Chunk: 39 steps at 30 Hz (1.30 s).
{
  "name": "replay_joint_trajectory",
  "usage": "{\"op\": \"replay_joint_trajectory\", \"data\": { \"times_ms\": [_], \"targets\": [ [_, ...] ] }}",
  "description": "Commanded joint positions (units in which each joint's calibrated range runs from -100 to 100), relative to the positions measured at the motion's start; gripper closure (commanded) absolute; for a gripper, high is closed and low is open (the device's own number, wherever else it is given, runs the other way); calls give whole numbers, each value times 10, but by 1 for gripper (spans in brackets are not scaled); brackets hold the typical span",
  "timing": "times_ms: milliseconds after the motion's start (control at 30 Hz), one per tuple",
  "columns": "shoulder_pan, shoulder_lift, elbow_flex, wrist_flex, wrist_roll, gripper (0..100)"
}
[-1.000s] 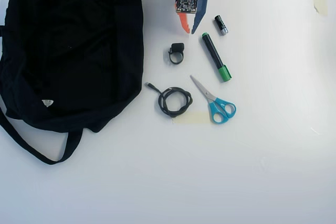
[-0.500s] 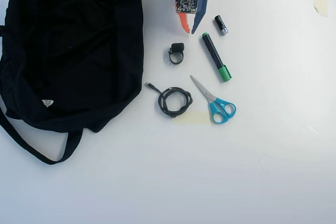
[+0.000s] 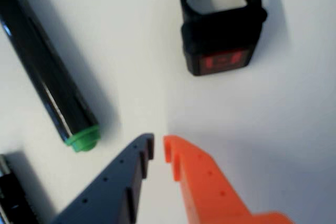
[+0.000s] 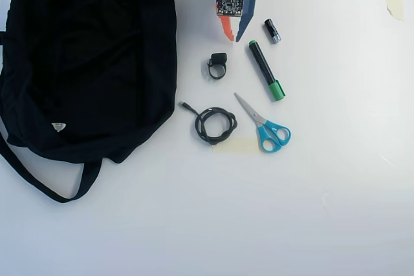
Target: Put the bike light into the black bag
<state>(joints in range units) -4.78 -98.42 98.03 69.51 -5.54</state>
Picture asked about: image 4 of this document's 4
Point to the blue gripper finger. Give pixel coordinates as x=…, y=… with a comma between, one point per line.
x=247, y=14

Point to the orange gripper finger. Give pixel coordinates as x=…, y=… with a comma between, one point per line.
x=227, y=27

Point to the black fabric bag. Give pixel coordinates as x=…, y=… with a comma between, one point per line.
x=81, y=62

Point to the black cylindrical battery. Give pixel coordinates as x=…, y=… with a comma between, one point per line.
x=272, y=30

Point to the black marker with green cap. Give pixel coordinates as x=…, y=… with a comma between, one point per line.
x=263, y=66

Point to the wide beige masking tape strip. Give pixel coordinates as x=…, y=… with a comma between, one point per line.
x=236, y=145

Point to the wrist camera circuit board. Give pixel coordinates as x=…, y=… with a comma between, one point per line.
x=229, y=4

